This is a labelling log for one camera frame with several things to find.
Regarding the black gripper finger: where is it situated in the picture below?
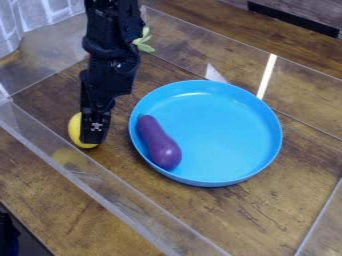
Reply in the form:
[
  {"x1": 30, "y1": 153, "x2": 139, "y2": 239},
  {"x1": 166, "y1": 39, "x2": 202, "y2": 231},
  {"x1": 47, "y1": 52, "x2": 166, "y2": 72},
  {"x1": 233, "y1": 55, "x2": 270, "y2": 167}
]
[
  {"x1": 80, "y1": 80, "x2": 91, "y2": 114},
  {"x1": 80, "y1": 108, "x2": 111, "y2": 144}
]

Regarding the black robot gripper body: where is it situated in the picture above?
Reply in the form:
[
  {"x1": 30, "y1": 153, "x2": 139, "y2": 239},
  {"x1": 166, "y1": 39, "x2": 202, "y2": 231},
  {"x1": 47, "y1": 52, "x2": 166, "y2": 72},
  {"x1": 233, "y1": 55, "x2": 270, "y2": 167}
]
[{"x1": 80, "y1": 49, "x2": 140, "y2": 112}]

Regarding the yellow toy lemon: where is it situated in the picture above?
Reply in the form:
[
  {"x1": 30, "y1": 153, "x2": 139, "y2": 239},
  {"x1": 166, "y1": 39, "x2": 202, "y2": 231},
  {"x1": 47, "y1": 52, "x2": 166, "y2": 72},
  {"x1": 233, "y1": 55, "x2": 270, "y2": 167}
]
[{"x1": 68, "y1": 113, "x2": 96, "y2": 149}]

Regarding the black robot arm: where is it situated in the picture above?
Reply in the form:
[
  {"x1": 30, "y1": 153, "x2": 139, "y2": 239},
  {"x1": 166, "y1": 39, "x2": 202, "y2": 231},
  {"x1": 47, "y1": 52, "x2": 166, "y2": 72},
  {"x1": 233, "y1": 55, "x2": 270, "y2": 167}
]
[{"x1": 80, "y1": 0, "x2": 144, "y2": 144}]

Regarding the blue round plastic tray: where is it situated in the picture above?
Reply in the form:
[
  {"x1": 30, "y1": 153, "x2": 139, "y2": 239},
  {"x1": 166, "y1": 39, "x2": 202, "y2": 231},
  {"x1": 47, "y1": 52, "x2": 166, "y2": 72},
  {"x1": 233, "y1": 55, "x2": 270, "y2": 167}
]
[{"x1": 128, "y1": 80, "x2": 283, "y2": 187}]

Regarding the orange toy carrot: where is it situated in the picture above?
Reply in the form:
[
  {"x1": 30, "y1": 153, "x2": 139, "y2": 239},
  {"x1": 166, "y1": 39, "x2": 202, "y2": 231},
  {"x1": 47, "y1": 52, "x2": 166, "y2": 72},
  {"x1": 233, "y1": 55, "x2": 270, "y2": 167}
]
[{"x1": 134, "y1": 26, "x2": 155, "y2": 53}]

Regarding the purple toy eggplant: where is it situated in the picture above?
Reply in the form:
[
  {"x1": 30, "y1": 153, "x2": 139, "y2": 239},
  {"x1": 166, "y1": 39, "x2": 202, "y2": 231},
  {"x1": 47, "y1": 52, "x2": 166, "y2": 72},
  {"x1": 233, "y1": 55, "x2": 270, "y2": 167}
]
[{"x1": 136, "y1": 115, "x2": 182, "y2": 170}]

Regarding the white grid curtain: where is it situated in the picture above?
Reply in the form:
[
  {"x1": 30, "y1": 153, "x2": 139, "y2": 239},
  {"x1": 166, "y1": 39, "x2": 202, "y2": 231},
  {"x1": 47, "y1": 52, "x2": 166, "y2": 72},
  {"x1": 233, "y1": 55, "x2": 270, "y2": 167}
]
[{"x1": 0, "y1": 0, "x2": 84, "y2": 59}]

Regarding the clear acrylic enclosure wall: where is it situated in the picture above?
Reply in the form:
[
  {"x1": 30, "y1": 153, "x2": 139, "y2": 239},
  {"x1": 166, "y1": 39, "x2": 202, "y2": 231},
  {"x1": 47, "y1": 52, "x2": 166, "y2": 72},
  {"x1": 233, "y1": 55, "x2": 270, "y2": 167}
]
[{"x1": 0, "y1": 0, "x2": 342, "y2": 256}]

